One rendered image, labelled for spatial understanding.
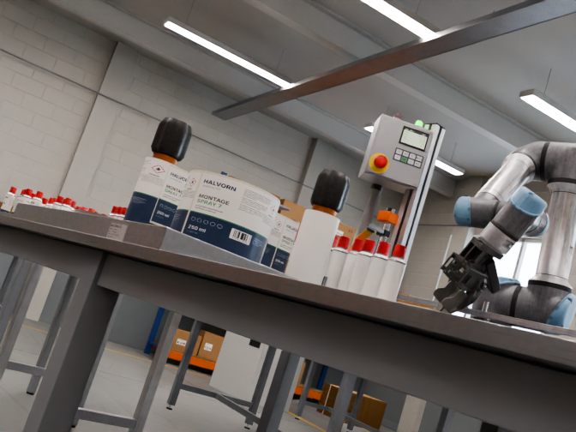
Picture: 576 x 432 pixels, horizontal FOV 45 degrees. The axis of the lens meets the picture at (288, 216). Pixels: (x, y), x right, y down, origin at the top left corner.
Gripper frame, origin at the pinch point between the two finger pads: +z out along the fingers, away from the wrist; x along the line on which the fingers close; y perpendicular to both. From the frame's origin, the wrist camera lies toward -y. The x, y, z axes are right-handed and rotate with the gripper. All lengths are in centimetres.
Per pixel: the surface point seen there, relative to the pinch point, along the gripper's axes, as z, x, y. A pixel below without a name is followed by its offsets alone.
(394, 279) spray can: 3.4, -17.5, 1.1
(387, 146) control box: -20, -54, -2
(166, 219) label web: 20, -35, 57
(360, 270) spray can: 8.6, -27.2, 3.0
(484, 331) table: -26, 67, 85
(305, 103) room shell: 59, -656, -383
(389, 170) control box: -15, -50, -4
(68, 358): 34, 5, 82
